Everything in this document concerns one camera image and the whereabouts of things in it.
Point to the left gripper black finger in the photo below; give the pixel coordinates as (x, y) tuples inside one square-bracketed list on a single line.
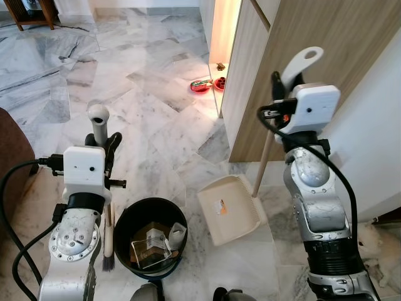
[(113, 144)]

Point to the wooden broom with white tip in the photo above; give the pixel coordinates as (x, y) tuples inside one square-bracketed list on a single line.
[(98, 122)]

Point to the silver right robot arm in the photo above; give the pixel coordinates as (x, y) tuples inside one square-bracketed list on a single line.
[(319, 213)]

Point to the black open waste bin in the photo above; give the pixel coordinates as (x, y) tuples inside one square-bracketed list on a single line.
[(125, 219)]

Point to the light wooden cabinet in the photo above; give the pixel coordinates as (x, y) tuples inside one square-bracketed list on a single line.
[(313, 37)]

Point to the clear plastic cup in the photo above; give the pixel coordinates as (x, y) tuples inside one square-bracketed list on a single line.
[(177, 235)]

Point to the brown sofa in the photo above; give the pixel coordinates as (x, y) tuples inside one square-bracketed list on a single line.
[(12, 144)]

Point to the robot left leg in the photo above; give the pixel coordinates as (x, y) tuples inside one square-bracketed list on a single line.
[(147, 293)]

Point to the robot leg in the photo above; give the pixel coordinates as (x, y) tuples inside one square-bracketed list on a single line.
[(147, 293), (232, 295)]

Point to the white fluffy dog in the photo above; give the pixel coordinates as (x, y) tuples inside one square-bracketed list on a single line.
[(376, 241)]

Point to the dark wooden side table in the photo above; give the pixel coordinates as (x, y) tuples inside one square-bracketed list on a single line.
[(31, 7)]

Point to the robot right leg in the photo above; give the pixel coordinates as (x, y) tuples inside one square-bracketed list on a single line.
[(232, 295)]

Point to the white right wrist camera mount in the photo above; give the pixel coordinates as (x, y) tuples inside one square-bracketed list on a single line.
[(316, 106)]

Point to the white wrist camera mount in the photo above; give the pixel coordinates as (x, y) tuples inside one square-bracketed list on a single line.
[(84, 168), (316, 106)]

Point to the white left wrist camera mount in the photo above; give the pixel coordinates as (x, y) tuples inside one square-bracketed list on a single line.
[(84, 168)]

